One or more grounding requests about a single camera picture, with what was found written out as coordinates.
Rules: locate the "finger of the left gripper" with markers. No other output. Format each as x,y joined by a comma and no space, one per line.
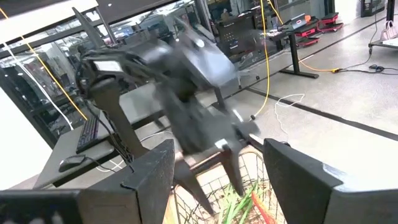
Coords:
189,180
233,168

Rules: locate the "pink bag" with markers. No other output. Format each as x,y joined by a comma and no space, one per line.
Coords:
388,31

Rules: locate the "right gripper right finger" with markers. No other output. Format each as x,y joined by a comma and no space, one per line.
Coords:
311,193

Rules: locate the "black standing desk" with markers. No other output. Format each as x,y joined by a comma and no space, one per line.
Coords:
293,53

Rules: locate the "black keyboard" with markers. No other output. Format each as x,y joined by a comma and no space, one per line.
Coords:
88,133

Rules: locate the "red black floor equipment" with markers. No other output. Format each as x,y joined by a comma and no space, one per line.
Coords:
329,23

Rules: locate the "green long beans bunch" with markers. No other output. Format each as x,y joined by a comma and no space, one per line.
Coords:
236,205

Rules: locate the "black computer mouse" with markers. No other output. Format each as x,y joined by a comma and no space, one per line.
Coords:
71,161

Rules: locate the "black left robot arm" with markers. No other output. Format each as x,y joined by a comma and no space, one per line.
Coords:
202,59

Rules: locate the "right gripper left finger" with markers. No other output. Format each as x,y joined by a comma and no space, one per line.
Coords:
140,186

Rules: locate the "grey desk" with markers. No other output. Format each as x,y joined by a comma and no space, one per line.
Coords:
93,155

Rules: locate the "black monitor stand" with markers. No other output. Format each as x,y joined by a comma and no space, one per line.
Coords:
118,124

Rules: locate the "black computer tower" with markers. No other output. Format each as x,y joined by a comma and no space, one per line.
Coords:
236,37

